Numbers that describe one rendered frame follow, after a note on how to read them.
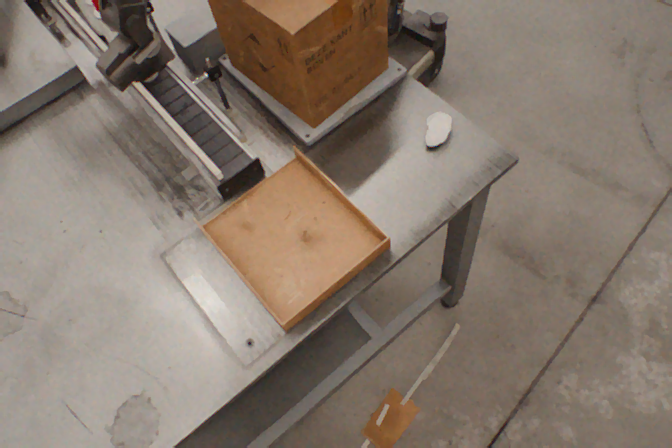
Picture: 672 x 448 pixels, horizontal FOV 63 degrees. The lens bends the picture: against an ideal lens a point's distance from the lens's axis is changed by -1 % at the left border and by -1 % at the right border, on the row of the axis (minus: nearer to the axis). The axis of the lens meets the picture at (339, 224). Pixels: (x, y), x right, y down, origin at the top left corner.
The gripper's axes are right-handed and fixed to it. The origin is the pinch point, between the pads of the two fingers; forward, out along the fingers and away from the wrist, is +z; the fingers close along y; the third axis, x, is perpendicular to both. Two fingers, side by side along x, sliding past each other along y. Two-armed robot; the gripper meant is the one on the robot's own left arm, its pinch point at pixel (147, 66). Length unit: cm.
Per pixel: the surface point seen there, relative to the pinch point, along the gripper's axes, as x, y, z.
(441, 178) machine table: 55, -31, -31
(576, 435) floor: 151, -38, -2
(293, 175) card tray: 37.5, -9.2, -17.5
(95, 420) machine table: 50, 48, -28
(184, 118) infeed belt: 14.3, 0.7, -4.6
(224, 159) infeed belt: 26.5, 0.3, -14.6
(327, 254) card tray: 53, -3, -30
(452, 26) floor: 37, -134, 92
